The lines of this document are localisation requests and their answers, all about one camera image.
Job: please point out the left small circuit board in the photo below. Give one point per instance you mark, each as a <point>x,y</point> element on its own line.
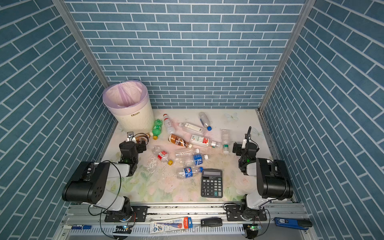
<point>126,230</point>

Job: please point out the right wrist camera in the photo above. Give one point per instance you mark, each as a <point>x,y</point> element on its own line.
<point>246,139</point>

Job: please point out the pepsi label bottle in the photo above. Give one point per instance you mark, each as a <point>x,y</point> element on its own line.
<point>188,172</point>

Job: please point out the brown coffee bottle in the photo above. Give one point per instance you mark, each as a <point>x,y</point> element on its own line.
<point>141,137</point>
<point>179,141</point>

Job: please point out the blue black utility tool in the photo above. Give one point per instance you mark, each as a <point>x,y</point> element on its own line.
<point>303,225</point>

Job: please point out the red white toothpaste box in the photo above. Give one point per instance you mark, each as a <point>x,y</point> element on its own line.
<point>170,225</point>

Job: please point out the clear bottle green cap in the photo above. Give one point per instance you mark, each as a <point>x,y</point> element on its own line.
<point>225,141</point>

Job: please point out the right small circuit board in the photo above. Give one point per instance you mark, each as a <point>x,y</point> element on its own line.
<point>252,227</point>

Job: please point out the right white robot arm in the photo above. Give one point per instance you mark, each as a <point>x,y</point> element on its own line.
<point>273,181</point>

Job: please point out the red-green label clear bottle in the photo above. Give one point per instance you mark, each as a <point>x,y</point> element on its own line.
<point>204,142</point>

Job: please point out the small circuit board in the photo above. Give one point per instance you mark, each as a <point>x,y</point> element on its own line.
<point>252,227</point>
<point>126,230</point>

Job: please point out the pink bin liner bag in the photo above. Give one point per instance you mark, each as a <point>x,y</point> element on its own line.
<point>126,98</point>

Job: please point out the white plastic trash bin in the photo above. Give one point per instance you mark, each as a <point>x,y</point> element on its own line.
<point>142,120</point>

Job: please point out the clear bottle white cap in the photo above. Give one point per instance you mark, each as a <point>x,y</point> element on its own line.
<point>187,152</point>

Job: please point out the black desk calculator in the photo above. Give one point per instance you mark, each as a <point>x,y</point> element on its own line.
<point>212,183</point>

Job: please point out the clear white-label bottle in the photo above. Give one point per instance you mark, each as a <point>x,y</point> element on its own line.
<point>192,129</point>

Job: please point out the green plastic bottle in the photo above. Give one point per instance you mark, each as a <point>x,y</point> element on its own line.
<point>157,129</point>

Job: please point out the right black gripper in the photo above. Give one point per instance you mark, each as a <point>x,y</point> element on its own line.
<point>238,148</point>

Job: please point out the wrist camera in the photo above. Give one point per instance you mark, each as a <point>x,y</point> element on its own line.
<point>131,137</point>
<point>246,139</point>

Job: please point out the clear bottle blue cap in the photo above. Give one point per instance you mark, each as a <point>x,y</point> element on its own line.
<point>205,121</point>

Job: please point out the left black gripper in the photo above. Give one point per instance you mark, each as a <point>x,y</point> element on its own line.
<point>141,146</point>

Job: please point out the blue-label water bottle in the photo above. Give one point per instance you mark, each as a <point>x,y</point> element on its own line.
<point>194,160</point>

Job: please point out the blue marker pen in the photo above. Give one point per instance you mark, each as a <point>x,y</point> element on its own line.
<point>81,227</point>

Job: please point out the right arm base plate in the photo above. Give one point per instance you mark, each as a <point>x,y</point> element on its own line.
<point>236,213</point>

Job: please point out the black car key fob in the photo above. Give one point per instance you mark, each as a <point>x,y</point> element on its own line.
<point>211,222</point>

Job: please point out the white bottle red cap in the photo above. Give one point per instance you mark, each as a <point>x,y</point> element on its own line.
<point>168,124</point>

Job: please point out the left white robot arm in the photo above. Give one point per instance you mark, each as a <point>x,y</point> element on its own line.
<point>88,182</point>

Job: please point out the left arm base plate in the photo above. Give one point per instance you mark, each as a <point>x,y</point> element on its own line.
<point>127,214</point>

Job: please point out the red-label bottle yellow cap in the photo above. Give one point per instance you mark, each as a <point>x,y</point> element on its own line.
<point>162,155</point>

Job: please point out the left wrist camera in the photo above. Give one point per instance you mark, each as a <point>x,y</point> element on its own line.
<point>131,137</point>

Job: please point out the aluminium rail frame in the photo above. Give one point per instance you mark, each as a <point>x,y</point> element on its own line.
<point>79,215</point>

